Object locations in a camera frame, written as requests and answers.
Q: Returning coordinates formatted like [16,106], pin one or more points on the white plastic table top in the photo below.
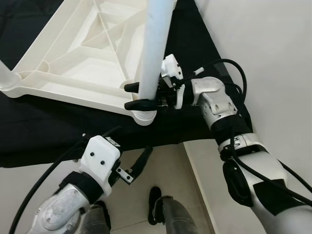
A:
[73,68]

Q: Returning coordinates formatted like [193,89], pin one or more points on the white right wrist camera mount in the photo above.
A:
[170,66]

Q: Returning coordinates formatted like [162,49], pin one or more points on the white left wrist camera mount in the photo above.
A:
[100,153]

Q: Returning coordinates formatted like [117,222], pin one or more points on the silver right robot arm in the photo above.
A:
[214,95]

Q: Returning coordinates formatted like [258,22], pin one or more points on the white plastic table leg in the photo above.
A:
[158,34]
[6,73]

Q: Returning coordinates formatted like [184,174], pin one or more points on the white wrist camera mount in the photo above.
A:
[100,153]
[170,66]

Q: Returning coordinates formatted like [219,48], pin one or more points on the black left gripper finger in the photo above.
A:
[141,162]

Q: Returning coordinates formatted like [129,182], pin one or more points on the black tablecloth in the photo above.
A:
[48,131]

